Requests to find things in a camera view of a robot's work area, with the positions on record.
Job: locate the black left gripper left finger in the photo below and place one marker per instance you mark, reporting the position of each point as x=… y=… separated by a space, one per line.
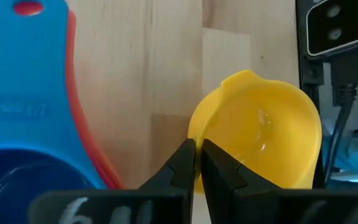
x=179 y=174

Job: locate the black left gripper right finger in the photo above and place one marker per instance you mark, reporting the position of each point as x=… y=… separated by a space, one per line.
x=222 y=180

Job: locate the yellow measuring cup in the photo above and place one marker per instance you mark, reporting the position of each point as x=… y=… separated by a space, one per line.
x=259 y=130

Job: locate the red measuring cup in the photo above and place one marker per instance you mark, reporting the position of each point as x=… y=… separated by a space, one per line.
x=81 y=121

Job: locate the blue measuring cup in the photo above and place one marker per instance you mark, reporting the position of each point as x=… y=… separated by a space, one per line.
x=23 y=62

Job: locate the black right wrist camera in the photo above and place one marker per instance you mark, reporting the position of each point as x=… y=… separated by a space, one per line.
x=337 y=25

